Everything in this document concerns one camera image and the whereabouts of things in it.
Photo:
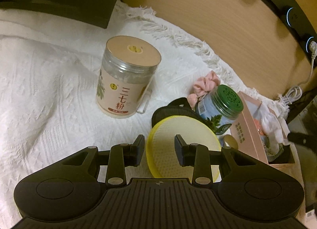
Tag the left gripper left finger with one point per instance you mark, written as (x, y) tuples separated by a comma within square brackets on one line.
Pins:
[(122, 156)]

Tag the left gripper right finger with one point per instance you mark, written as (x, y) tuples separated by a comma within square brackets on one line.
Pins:
[(196, 156)]

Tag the yellow round sponge pad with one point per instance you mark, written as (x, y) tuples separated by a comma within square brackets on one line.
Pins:
[(170, 147)]

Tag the black blue wrist brace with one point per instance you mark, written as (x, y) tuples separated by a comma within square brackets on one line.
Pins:
[(179, 107)]

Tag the pink scrunchie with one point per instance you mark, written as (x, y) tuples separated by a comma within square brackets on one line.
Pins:
[(201, 87)]

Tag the white soft cloth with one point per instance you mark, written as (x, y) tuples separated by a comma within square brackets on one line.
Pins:
[(271, 126)]

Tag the black plush toy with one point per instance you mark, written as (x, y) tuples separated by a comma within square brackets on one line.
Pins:
[(308, 141)]

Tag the pink cardboard box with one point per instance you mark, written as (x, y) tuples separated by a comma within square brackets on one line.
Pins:
[(244, 130)]

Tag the green lid glass jar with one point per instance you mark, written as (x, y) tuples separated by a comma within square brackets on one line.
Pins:
[(220, 108)]

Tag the beige lid powder jar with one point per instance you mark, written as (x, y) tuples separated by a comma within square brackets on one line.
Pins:
[(127, 69)]

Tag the white knitted blanket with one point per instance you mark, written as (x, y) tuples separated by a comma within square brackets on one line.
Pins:
[(49, 73)]

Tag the white wall plug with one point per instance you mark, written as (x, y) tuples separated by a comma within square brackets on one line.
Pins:
[(313, 49)]

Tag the black wall power strip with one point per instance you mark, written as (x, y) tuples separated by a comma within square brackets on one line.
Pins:
[(296, 22)]

